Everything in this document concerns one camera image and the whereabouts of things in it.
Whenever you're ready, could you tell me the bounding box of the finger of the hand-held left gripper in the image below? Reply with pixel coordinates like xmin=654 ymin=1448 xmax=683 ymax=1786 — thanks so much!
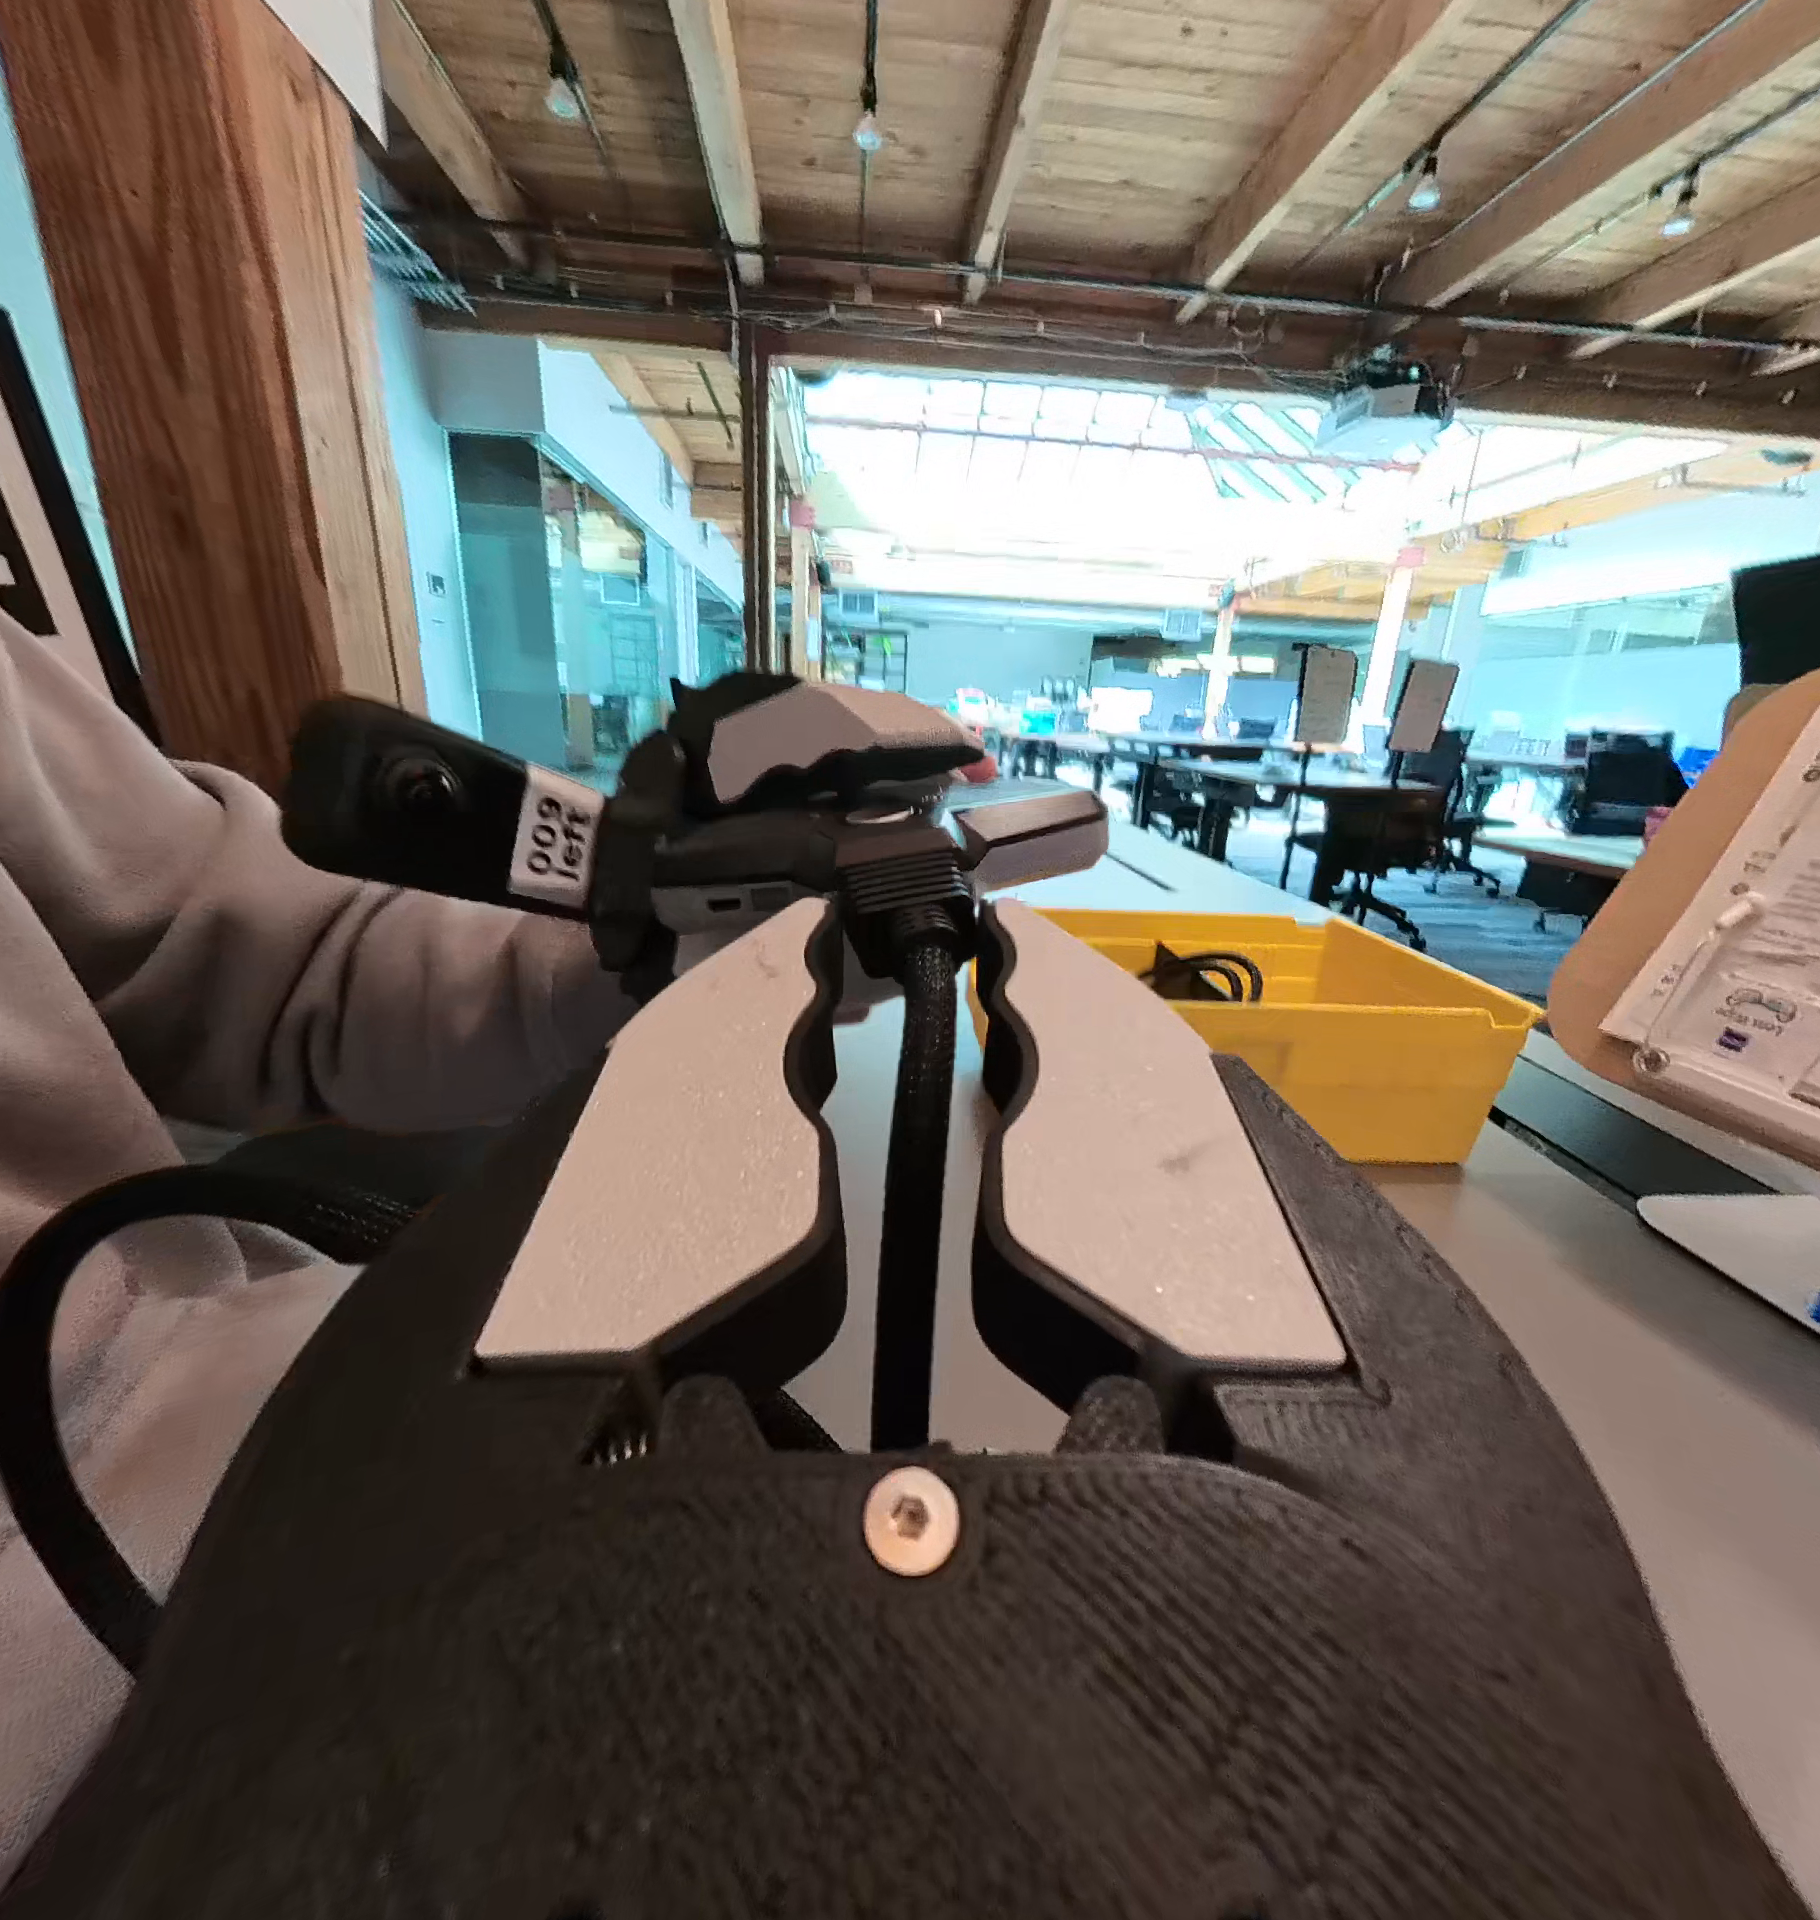
xmin=707 ymin=677 xmax=989 ymax=819

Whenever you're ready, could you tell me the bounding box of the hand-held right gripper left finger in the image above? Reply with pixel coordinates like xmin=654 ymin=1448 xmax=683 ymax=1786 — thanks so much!
xmin=471 ymin=897 xmax=851 ymax=1376

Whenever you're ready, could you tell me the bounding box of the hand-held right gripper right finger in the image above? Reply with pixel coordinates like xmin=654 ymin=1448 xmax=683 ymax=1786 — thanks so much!
xmin=975 ymin=897 xmax=1353 ymax=1379

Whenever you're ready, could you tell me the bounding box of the black braided switch cable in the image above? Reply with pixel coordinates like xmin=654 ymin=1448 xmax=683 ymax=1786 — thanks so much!
xmin=0 ymin=818 xmax=989 ymax=1676

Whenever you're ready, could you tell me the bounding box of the person's left forearm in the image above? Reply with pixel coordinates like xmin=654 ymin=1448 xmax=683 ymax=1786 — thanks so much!
xmin=0 ymin=586 xmax=655 ymax=1143

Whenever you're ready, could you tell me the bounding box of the yellow plastic bin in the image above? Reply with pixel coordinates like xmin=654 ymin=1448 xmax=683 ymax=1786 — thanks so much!
xmin=970 ymin=903 xmax=1544 ymax=1170

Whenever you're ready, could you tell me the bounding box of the distant clipboard stand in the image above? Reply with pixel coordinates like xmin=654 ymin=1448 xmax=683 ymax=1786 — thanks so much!
xmin=1389 ymin=656 xmax=1460 ymax=757
xmin=1291 ymin=642 xmax=1362 ymax=753

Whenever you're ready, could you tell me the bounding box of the brown clipboard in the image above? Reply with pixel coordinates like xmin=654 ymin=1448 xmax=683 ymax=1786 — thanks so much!
xmin=1546 ymin=661 xmax=1820 ymax=1187

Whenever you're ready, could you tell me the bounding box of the white stand base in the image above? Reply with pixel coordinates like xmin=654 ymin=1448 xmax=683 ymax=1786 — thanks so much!
xmin=1638 ymin=1193 xmax=1820 ymax=1367

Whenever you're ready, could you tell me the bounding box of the wooden pillar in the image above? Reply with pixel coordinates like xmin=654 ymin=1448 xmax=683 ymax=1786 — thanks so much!
xmin=0 ymin=0 xmax=432 ymax=796

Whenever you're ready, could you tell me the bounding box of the ceiling projector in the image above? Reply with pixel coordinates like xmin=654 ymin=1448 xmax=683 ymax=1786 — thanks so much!
xmin=1314 ymin=352 xmax=1450 ymax=452

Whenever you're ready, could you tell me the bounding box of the printed instruction sheet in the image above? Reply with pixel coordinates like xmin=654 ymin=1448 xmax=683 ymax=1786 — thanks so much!
xmin=1599 ymin=637 xmax=1820 ymax=1128

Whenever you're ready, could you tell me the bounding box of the black monitor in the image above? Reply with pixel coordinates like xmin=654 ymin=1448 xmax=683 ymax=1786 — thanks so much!
xmin=1732 ymin=547 xmax=1820 ymax=691

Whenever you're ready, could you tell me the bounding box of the coiled black cable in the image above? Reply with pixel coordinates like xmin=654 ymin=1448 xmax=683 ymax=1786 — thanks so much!
xmin=1142 ymin=942 xmax=1269 ymax=1006

